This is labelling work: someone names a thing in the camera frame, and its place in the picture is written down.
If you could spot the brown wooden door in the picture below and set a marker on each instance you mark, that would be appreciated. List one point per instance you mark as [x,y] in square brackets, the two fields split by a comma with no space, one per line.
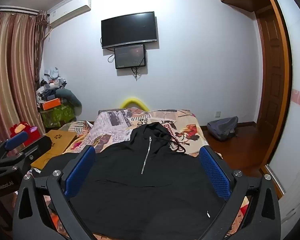
[275,79]

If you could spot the newspaper print bed cover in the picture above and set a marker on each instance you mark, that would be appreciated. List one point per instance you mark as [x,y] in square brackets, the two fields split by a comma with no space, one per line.
[116,126]

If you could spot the white wall air conditioner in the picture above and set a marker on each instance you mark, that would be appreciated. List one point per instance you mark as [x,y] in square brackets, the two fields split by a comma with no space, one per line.
[69,11]

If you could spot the brown wooden lap desk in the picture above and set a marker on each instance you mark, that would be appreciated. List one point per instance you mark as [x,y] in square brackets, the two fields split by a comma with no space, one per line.
[60,142]

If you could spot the red plush toy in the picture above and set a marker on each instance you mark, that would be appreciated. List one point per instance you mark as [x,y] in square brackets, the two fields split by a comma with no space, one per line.
[33,133]

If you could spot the yellow curved foam tube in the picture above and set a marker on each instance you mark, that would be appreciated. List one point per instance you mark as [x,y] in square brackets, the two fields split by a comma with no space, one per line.
[134,102]

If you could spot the white wall socket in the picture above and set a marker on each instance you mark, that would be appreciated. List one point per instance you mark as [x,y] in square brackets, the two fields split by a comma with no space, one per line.
[217,114]

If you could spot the grey backpack on floor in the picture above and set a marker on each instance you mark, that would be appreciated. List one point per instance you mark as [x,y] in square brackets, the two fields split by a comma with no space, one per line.
[223,129]

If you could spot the large black wall television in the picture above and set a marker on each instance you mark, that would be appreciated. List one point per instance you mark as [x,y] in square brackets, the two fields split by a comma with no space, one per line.
[129,29]

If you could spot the dark green pillow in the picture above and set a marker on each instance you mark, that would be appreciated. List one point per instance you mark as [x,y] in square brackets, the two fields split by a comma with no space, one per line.
[68,95]

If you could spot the orange box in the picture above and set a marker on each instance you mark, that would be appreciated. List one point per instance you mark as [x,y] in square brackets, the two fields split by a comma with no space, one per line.
[51,104]

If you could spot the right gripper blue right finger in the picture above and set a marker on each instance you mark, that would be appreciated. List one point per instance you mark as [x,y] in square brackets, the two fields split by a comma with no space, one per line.
[229,185]

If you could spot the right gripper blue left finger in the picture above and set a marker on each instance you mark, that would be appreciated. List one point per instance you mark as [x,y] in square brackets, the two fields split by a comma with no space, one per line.
[65,184]

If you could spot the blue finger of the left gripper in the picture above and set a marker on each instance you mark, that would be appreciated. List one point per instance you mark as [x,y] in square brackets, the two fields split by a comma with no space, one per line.
[16,141]

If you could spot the black zip hoodie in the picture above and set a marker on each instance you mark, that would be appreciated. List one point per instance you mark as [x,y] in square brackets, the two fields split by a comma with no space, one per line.
[147,188]

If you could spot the small black wall monitor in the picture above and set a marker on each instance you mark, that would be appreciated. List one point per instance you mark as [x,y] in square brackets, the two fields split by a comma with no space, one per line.
[130,56]

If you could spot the red striped curtain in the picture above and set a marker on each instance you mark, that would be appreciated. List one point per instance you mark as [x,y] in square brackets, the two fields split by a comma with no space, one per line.
[21,50]

